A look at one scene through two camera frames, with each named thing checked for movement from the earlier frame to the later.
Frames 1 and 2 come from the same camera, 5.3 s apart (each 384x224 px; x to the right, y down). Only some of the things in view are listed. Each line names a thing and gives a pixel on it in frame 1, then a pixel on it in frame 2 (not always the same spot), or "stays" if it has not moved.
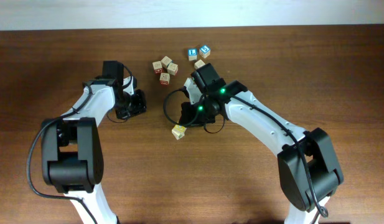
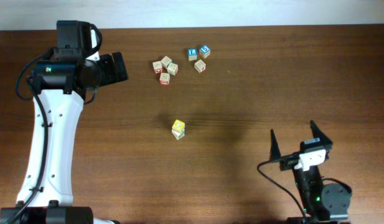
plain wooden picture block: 172,69 stays
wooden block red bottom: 164,78 stays
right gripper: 188,115 → 292,157
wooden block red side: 199,64 stays
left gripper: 139,105 → 105,62
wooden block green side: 178,135 stays
